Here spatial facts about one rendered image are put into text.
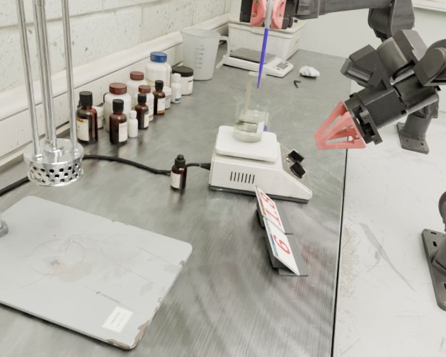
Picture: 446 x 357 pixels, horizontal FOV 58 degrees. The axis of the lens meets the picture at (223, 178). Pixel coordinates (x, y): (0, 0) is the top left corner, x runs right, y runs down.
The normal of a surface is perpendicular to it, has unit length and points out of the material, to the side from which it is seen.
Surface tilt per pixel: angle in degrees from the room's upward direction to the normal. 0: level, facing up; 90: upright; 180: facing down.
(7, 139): 90
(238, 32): 93
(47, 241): 0
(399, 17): 90
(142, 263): 0
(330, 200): 0
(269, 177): 90
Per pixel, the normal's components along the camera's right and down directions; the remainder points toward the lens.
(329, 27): -0.29, 0.45
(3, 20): 0.95, 0.26
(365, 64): -0.08, 0.50
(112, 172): 0.13, -0.86
